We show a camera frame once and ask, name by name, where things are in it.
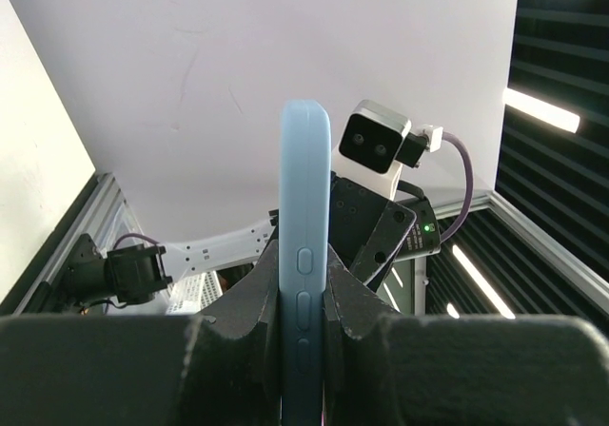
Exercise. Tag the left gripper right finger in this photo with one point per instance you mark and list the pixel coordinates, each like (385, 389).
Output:
(384, 368)

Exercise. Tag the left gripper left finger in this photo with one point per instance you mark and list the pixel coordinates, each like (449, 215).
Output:
(220, 366)

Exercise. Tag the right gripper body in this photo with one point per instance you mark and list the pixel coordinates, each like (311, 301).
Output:
(366, 230)

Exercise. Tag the phone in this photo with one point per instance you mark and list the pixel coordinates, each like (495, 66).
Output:
(304, 188)

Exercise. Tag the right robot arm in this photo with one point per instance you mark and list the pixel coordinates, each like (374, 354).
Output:
(183, 259)

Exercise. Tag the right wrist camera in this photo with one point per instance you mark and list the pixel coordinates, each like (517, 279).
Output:
(376, 144)

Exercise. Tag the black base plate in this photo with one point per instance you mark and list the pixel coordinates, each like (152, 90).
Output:
(83, 276)

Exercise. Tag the right white cable duct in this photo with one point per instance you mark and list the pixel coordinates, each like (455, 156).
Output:
(194, 293)

